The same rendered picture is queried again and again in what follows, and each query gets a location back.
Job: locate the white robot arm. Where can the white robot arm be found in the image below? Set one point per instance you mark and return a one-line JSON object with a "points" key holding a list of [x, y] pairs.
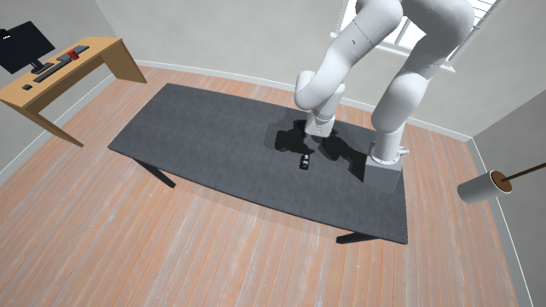
{"points": [[446, 24]]}

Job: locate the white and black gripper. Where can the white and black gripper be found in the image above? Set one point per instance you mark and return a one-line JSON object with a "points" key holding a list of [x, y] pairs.
{"points": [[317, 127]]}

